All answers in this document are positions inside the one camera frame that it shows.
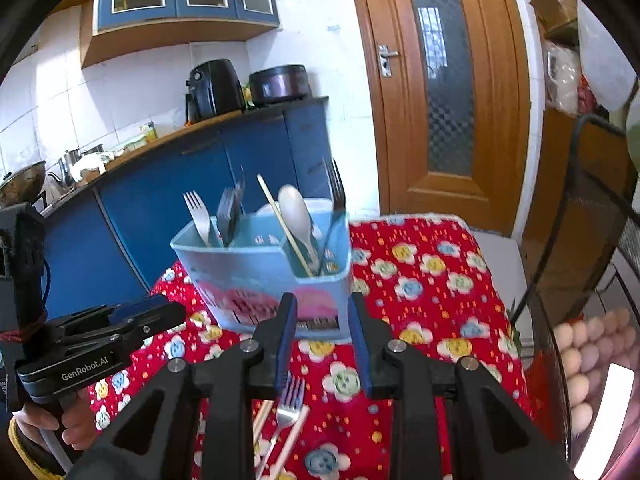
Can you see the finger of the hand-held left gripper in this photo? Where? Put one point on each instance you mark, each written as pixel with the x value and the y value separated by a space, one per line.
pixel 160 320
pixel 140 306

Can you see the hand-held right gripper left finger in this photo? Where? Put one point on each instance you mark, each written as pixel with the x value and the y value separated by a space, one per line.
pixel 286 345

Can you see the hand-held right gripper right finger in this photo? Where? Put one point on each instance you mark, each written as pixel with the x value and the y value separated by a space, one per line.
pixel 361 345

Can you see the light blue utensil holder box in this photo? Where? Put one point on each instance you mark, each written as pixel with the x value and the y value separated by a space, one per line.
pixel 260 280

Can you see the silver fork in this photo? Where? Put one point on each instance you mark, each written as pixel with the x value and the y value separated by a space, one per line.
pixel 287 440

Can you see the beige plastic fork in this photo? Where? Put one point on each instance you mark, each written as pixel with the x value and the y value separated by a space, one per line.
pixel 196 212

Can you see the person's left hand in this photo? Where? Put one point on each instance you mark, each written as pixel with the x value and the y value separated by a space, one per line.
pixel 77 425

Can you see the red smiley flower tablecloth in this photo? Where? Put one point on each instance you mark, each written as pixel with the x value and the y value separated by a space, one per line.
pixel 425 310

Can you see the blue kitchen counter cabinet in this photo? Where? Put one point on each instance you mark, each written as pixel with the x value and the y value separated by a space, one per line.
pixel 150 195

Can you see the white cloth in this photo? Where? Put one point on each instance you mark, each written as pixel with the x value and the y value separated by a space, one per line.
pixel 92 165

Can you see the metal kettle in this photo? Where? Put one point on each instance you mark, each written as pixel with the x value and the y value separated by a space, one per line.
pixel 67 162

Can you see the metal wok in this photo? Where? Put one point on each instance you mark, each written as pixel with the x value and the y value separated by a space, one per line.
pixel 22 185

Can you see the pile of eggs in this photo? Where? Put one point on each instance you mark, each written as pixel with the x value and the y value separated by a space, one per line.
pixel 580 360

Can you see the black air fryer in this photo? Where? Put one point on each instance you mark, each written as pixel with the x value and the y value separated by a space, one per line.
pixel 215 90

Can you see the smartphone with lit screen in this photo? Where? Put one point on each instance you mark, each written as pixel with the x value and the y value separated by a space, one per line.
pixel 607 410

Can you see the dark rice cooker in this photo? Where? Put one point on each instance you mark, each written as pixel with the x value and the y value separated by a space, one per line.
pixel 280 85

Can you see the wooden door with glass pane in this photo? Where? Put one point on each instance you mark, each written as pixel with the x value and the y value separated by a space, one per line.
pixel 500 110

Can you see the white plastic bag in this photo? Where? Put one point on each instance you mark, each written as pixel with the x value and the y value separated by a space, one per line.
pixel 605 60

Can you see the cardboard box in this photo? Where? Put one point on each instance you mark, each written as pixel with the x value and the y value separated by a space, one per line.
pixel 552 10

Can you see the blue wall cabinet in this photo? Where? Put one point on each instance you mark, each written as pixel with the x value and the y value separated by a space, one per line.
pixel 190 15

